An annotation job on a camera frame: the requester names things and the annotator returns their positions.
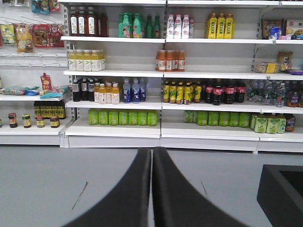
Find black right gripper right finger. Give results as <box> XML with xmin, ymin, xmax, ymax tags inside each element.
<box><xmin>152</xmin><ymin>147</ymin><xmax>245</xmax><ymax>227</ymax></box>

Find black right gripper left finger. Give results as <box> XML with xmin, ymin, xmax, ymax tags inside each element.
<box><xmin>66</xmin><ymin>148</ymin><xmax>152</xmax><ymax>227</ymax></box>

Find black wood produce stand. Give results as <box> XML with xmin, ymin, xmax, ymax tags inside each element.
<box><xmin>257</xmin><ymin>165</ymin><xmax>303</xmax><ymax>227</ymax></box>

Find white supermarket shelf unit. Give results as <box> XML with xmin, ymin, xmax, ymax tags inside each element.
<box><xmin>0</xmin><ymin>0</ymin><xmax>303</xmax><ymax>153</ymax></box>

